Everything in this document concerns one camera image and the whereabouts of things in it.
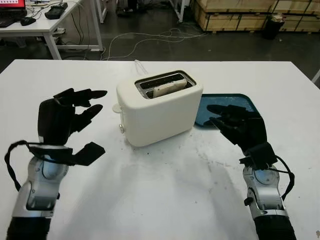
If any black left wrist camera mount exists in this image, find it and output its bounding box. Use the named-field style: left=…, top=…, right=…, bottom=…
left=28, top=141, right=106, bottom=167

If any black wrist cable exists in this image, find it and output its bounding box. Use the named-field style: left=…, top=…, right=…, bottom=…
left=268, top=154, right=296, bottom=202
left=4, top=140, right=34, bottom=193

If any black handheld controller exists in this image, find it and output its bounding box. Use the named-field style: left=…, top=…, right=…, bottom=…
left=44, top=2, right=69, bottom=20

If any white table frame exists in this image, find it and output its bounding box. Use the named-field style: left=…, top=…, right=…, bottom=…
left=171, top=0, right=194, bottom=24
left=96, top=0, right=109, bottom=24

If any white two-slot toaster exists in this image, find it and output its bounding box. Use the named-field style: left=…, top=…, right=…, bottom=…
left=111, top=69, right=204, bottom=148

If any person in dark trousers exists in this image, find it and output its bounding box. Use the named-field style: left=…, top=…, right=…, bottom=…
left=116, top=0, right=139, bottom=18

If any black computer mouse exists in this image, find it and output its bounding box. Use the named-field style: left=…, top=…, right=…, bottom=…
left=20, top=16, right=37, bottom=27

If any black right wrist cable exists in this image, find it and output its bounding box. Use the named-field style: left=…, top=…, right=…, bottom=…
left=268, top=154, right=296, bottom=202

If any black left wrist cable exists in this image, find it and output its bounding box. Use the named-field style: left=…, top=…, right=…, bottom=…
left=4, top=140, right=34, bottom=193

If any white office desk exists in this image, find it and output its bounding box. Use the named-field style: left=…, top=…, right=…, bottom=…
left=0, top=0, right=104, bottom=61

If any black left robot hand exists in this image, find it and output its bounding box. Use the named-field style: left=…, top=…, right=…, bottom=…
left=37, top=87, right=108, bottom=146

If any white cable on floor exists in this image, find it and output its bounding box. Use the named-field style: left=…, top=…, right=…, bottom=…
left=100, top=27, right=209, bottom=62

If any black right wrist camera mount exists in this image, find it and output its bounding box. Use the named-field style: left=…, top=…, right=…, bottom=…
left=238, top=142, right=278, bottom=171

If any blue speckled tray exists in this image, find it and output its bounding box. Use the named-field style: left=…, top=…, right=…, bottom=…
left=194, top=93, right=262, bottom=129

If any slice of bread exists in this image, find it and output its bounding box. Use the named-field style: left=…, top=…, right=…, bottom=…
left=152, top=80, right=187, bottom=98

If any white toaster power cord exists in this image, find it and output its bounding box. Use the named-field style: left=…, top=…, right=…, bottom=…
left=133, top=59, right=149, bottom=76

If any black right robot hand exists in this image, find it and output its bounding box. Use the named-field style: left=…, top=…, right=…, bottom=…
left=206, top=104, right=268, bottom=154

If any black trash bin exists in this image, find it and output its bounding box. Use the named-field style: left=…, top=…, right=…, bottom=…
left=261, top=13, right=285, bottom=41

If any plywood shipping crate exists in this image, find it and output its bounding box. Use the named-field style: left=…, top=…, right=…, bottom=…
left=272, top=0, right=320, bottom=32
left=194, top=0, right=279, bottom=14
left=192, top=2, right=274, bottom=32

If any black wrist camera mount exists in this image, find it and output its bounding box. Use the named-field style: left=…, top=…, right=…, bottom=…
left=28, top=141, right=106, bottom=167
left=238, top=142, right=278, bottom=171

